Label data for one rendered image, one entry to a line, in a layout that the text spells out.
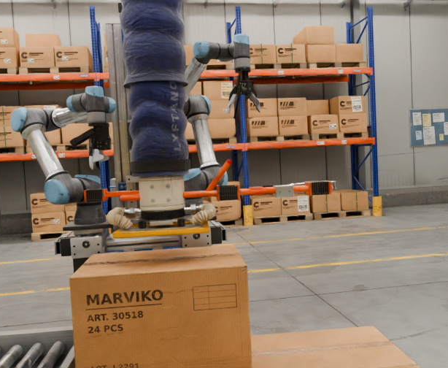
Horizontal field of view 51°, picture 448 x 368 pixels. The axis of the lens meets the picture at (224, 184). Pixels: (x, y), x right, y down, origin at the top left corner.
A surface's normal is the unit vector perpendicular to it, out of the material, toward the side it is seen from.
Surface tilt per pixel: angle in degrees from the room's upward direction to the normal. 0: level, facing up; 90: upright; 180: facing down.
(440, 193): 90
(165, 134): 73
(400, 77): 90
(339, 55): 92
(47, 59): 91
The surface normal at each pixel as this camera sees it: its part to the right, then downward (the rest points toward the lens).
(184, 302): 0.09, 0.05
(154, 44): 0.21, -0.14
